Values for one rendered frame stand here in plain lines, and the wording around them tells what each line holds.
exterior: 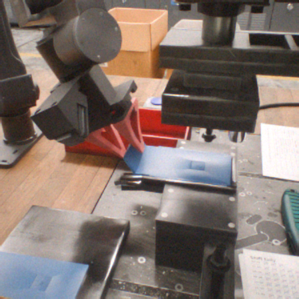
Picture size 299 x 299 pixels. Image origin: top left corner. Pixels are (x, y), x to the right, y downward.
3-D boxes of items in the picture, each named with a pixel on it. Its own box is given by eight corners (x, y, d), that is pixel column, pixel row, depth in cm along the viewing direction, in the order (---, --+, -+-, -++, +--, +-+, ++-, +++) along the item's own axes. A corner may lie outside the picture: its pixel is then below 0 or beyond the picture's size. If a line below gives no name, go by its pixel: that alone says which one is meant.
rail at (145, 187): (142, 188, 50) (142, 175, 49) (234, 201, 48) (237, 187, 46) (141, 191, 49) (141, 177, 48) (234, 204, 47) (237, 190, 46)
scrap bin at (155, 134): (86, 125, 80) (83, 101, 77) (191, 136, 76) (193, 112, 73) (65, 151, 70) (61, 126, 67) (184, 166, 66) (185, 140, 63)
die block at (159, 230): (176, 178, 63) (177, 143, 59) (231, 185, 61) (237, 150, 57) (154, 265, 46) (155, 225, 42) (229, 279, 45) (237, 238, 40)
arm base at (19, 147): (51, 91, 77) (23, 88, 79) (1, 133, 61) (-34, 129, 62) (57, 121, 82) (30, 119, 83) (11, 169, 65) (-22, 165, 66)
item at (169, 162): (135, 146, 55) (134, 131, 53) (231, 157, 52) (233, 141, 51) (123, 173, 50) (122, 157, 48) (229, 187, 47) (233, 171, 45)
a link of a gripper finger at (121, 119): (151, 160, 48) (116, 107, 44) (111, 173, 51) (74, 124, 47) (159, 133, 53) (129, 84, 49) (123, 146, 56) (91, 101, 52)
